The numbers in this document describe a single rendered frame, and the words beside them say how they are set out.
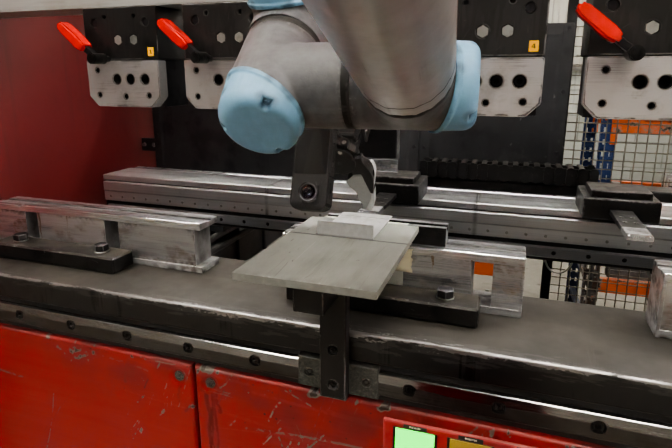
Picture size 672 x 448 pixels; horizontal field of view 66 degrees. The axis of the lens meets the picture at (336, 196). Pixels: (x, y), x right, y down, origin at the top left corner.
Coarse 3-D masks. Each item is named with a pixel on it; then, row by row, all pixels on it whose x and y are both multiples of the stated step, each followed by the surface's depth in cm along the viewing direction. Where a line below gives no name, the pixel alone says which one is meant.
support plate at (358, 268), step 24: (312, 216) 86; (288, 240) 74; (312, 240) 74; (336, 240) 74; (360, 240) 74; (384, 240) 74; (408, 240) 74; (264, 264) 65; (288, 264) 65; (312, 264) 65; (336, 264) 65; (360, 264) 65; (384, 264) 65; (312, 288) 59; (336, 288) 58; (360, 288) 58
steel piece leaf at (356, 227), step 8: (344, 216) 86; (352, 216) 86; (320, 224) 76; (328, 224) 76; (336, 224) 75; (344, 224) 75; (352, 224) 74; (360, 224) 74; (368, 224) 81; (376, 224) 81; (384, 224) 81; (320, 232) 76; (328, 232) 76; (336, 232) 76; (344, 232) 75; (352, 232) 75; (360, 232) 74; (368, 232) 74; (376, 232) 77
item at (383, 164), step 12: (360, 132) 81; (372, 132) 81; (384, 132) 80; (396, 132) 79; (360, 144) 82; (372, 144) 81; (384, 144) 80; (396, 144) 80; (372, 156) 82; (384, 156) 81; (396, 156) 80; (384, 168) 82; (396, 168) 82
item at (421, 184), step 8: (376, 176) 102; (384, 176) 102; (392, 176) 102; (400, 176) 102; (408, 176) 102; (416, 176) 103; (424, 176) 108; (376, 184) 101; (384, 184) 101; (392, 184) 100; (400, 184) 100; (408, 184) 100; (416, 184) 100; (424, 184) 105; (376, 192) 102; (384, 192) 101; (392, 192) 101; (400, 192) 100; (408, 192) 100; (416, 192) 99; (424, 192) 106; (376, 200) 95; (384, 200) 95; (392, 200) 97; (400, 200) 101; (408, 200) 100; (416, 200) 100; (376, 208) 89; (384, 208) 91
